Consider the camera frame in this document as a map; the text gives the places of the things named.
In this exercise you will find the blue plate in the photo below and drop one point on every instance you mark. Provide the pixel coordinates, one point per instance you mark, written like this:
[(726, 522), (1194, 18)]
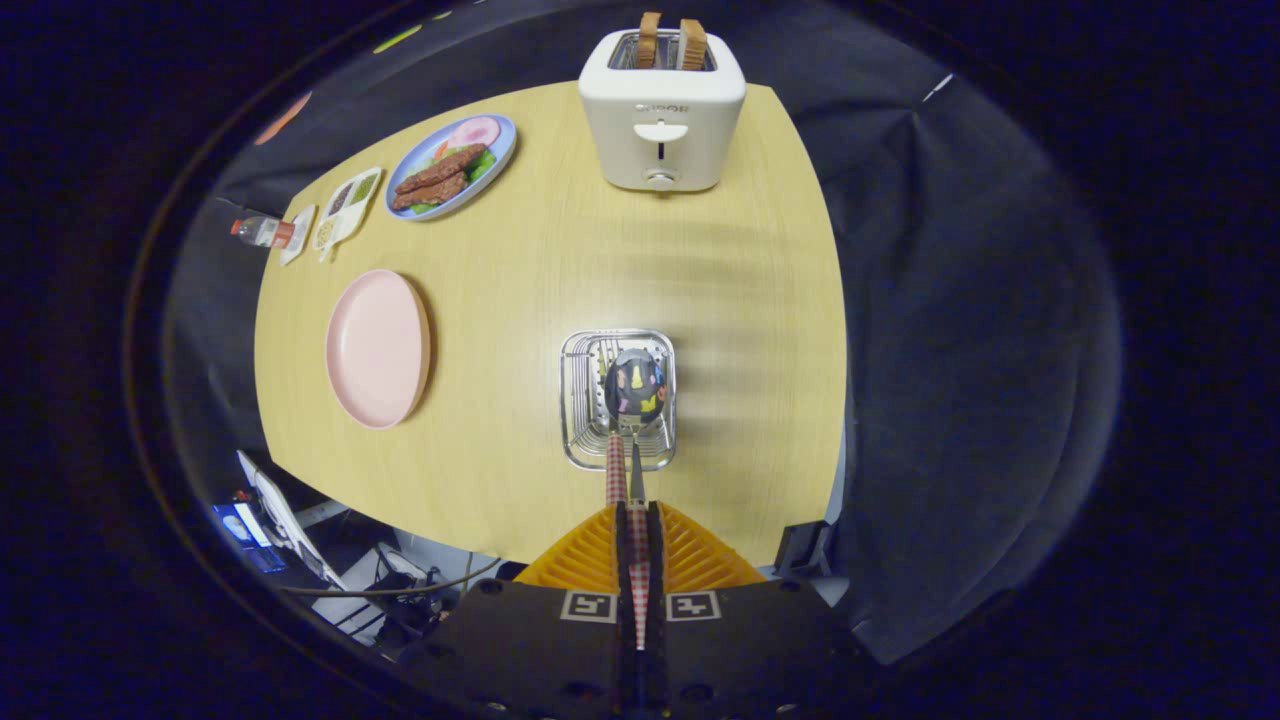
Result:
[(500, 135)]

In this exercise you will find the clear water bottle red label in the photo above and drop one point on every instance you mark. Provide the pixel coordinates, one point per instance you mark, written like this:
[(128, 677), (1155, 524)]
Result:
[(262, 232)]

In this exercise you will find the open laptop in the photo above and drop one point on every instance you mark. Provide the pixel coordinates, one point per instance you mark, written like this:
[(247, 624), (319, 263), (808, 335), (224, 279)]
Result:
[(285, 525)]

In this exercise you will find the white toaster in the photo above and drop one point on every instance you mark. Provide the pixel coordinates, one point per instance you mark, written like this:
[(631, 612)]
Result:
[(660, 110)]

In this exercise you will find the brown meat piece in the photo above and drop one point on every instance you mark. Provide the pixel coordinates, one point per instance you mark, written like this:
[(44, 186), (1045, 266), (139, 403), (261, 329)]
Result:
[(430, 192), (445, 167)]

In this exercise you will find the green lettuce leaves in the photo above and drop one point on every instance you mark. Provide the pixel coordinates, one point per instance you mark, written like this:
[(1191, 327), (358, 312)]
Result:
[(483, 165)]

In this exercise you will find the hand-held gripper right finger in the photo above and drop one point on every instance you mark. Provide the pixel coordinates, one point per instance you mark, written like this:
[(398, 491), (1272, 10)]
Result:
[(750, 650)]

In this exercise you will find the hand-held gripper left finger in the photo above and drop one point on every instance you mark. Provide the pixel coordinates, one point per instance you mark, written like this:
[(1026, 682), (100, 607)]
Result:
[(530, 650)]

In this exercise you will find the white divided dish with grains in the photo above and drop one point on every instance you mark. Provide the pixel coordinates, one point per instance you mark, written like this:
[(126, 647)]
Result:
[(350, 205)]

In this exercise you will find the pink ham slice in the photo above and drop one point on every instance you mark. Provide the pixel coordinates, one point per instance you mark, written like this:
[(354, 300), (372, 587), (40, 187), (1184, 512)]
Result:
[(475, 131)]

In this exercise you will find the white square coaster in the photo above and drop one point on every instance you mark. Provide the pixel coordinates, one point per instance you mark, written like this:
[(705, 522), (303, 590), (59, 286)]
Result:
[(300, 240)]

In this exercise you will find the toast bread slice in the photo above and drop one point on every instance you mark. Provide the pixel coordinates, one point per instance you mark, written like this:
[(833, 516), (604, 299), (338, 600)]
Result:
[(693, 45), (648, 40)]

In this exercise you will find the pink plate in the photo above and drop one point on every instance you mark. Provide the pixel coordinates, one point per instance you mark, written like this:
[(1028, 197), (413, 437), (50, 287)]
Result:
[(378, 350)]

